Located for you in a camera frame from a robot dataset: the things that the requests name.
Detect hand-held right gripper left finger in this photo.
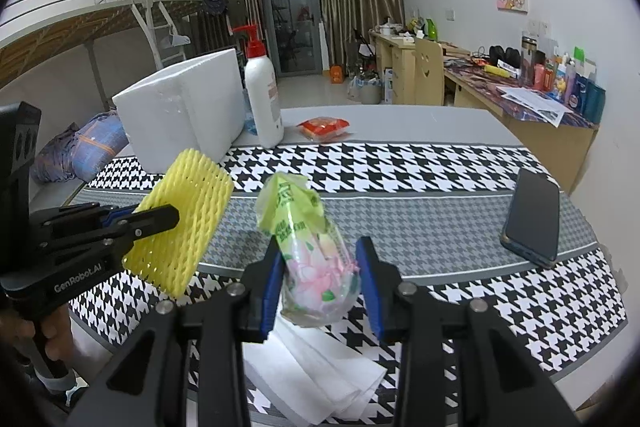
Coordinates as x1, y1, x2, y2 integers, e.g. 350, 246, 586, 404
65, 237, 287, 427

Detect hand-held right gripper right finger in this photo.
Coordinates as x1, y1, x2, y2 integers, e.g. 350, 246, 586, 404
355, 236, 581, 427

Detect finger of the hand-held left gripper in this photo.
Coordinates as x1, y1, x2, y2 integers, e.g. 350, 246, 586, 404
30, 202, 136, 236
75, 204, 181, 256

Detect yellow foam fruit net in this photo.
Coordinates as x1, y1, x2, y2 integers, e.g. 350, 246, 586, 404
122, 148, 235, 299

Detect white paper tissue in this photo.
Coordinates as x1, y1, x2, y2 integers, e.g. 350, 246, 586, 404
272, 317, 387, 423

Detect white foam box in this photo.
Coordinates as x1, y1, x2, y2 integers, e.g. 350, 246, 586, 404
112, 48, 247, 175

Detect person's left hand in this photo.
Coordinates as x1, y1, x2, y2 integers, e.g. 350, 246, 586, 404
37, 304, 76, 353

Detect blue patterned bedding bundle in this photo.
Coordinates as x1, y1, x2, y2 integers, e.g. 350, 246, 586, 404
32, 112, 126, 184

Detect houndstooth patterned tablecloth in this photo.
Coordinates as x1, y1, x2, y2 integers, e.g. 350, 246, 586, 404
67, 142, 628, 427

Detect small clear spray bottle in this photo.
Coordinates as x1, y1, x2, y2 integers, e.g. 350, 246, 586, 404
243, 88, 259, 136

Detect red snack packet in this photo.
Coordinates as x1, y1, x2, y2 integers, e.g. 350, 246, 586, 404
297, 117, 351, 142

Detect white lotion pump bottle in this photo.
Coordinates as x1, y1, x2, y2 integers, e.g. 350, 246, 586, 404
232, 23, 285, 148

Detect dark smartphone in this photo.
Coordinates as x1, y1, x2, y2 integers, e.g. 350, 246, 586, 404
500, 167, 562, 269

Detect white metal ladder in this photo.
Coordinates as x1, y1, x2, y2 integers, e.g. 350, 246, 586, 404
132, 0, 188, 70

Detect white metal bunk bed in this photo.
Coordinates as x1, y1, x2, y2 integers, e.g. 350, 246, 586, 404
0, 0, 211, 118

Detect filled bag on floor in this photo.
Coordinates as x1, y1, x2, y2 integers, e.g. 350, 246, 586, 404
347, 74, 381, 104

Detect wooden chair with smiley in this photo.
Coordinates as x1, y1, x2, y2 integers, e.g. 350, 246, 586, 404
414, 38, 446, 106

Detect plain wooden desk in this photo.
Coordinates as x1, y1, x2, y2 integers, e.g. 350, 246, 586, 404
369, 29, 471, 105

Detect wooden desk with patterned cover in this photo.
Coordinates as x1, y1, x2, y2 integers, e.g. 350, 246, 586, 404
442, 57, 598, 195

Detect dark hanging clothes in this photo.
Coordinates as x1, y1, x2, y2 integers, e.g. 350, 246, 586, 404
200, 0, 246, 52

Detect white printed papers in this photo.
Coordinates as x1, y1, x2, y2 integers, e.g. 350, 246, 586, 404
499, 87, 573, 125

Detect glass balcony door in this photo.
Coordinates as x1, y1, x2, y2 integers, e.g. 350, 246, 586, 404
252, 0, 323, 78

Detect row of toiletry bottles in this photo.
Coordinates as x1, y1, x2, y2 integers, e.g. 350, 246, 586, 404
520, 34, 607, 124

